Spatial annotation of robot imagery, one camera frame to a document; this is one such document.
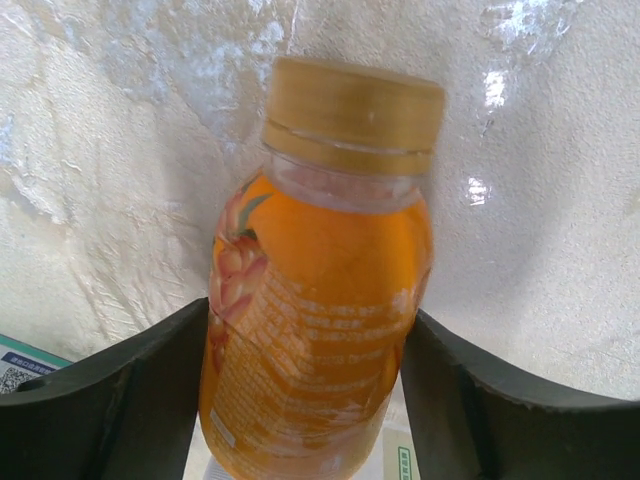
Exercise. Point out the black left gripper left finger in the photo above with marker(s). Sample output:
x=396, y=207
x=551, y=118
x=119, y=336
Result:
x=127, y=412

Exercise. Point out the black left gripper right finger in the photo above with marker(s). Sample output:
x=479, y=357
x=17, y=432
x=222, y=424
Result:
x=475, y=416

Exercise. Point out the orange juice bottle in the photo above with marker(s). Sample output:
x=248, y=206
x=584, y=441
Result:
x=319, y=264

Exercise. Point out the teal rectangular box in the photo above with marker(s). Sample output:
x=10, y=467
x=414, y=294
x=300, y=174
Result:
x=21, y=362

